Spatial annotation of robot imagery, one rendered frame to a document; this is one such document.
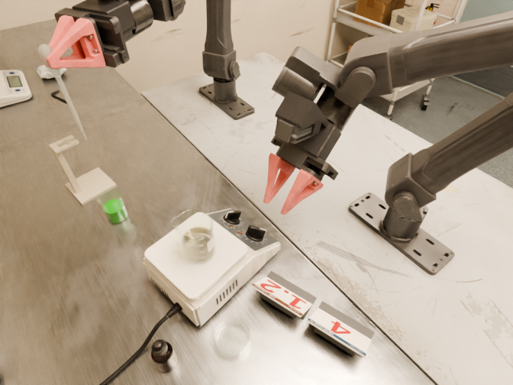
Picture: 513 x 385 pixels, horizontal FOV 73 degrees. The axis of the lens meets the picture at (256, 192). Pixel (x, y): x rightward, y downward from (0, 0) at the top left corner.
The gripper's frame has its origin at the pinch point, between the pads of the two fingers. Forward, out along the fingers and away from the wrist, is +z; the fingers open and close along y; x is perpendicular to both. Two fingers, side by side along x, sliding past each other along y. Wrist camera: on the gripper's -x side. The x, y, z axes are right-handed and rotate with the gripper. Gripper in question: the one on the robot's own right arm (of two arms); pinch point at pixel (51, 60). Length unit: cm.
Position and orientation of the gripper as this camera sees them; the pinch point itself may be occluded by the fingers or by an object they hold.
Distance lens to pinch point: 57.3
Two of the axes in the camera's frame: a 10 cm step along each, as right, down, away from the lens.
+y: 9.2, 2.9, -2.8
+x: 0.1, 6.8, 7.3
